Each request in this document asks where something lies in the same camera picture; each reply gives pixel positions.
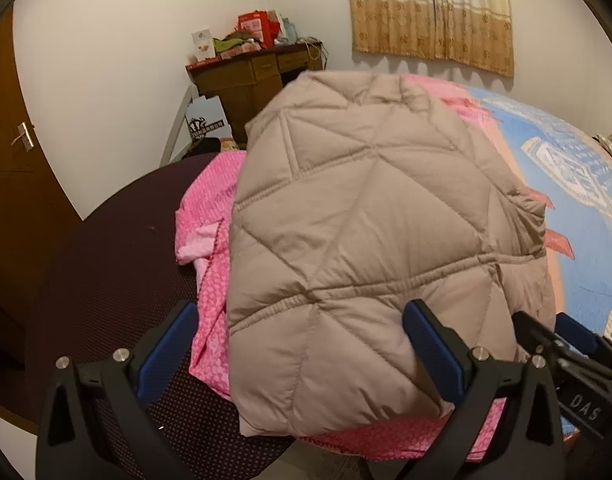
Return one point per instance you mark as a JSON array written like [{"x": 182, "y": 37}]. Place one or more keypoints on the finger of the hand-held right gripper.
[
  {"x": 578, "y": 330},
  {"x": 531, "y": 330}
]

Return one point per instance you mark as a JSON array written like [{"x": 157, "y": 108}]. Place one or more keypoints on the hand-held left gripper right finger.
[{"x": 433, "y": 350}]

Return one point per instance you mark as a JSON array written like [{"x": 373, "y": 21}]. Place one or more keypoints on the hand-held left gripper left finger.
[{"x": 168, "y": 355}]

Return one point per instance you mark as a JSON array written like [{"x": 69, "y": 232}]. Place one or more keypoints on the beige quilted puffer jacket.
[{"x": 376, "y": 240}]

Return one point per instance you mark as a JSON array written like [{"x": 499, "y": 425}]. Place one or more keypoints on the blue patterned bed sheet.
[{"x": 586, "y": 260}]

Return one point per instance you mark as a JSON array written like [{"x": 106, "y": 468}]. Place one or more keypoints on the pink patterned blanket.
[{"x": 210, "y": 280}]

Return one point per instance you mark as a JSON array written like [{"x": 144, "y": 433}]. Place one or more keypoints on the dark dotted mattress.
[{"x": 110, "y": 260}]

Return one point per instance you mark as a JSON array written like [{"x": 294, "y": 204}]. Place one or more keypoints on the brown wooden door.
[{"x": 15, "y": 220}]

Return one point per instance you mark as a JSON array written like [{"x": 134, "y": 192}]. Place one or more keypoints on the black cloth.
[{"x": 203, "y": 147}]

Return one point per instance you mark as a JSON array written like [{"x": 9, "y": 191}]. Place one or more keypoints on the yellow patterned bag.
[{"x": 231, "y": 145}]

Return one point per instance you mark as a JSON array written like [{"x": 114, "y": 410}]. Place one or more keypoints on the white cardboard box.
[{"x": 208, "y": 120}]

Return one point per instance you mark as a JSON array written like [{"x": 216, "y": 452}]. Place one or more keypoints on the brown wooden desk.
[{"x": 235, "y": 82}]

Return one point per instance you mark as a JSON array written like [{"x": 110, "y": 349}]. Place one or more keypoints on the white printed box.
[{"x": 203, "y": 46}]

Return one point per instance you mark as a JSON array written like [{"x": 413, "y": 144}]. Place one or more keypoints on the green cloth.
[{"x": 230, "y": 45}]

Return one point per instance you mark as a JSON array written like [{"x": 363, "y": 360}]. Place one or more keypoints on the beige patterned curtain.
[{"x": 431, "y": 10}]

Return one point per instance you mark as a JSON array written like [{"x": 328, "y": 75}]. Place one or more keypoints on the red gift box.
[{"x": 256, "y": 27}]

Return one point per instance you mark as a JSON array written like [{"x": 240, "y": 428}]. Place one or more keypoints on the grey metal frame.
[{"x": 175, "y": 127}]

